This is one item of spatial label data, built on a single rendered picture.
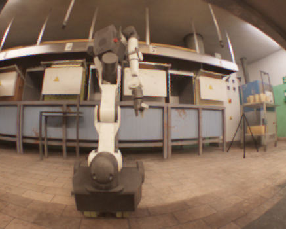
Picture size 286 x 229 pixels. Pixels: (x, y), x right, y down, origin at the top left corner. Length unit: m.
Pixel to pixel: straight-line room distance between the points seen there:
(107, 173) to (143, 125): 1.55
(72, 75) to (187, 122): 1.91
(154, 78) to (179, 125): 0.85
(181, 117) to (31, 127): 2.45
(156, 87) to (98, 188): 1.67
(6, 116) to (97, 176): 2.41
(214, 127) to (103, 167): 2.32
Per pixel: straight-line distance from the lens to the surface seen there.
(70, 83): 2.11
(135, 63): 1.16
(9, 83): 2.72
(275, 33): 0.61
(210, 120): 2.68
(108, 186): 0.71
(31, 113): 2.53
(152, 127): 2.18
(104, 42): 1.30
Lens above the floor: 0.50
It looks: 5 degrees up
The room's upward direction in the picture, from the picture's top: straight up
